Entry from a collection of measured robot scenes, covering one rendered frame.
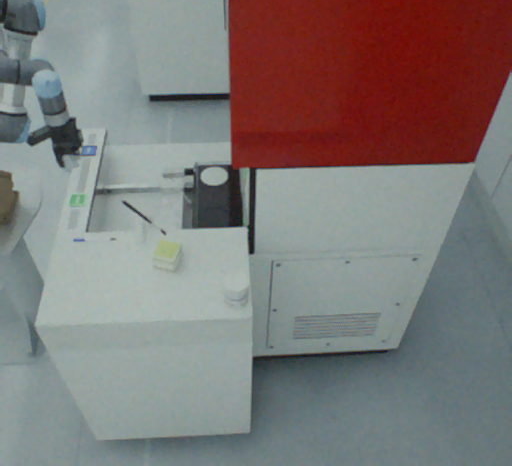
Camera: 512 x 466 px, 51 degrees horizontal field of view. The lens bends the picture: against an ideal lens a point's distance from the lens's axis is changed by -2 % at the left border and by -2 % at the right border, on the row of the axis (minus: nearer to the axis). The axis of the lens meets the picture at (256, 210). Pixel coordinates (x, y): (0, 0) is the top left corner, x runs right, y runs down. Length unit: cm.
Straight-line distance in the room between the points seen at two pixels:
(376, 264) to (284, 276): 34
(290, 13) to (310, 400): 173
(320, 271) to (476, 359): 108
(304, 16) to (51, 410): 197
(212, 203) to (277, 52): 75
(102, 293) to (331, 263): 82
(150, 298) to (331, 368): 121
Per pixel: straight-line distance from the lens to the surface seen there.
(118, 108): 400
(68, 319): 165
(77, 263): 176
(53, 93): 164
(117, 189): 213
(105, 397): 205
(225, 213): 192
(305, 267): 198
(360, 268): 204
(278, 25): 134
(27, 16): 204
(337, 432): 249
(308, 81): 143
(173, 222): 193
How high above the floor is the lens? 230
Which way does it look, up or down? 47 degrees down
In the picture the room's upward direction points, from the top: 2 degrees clockwise
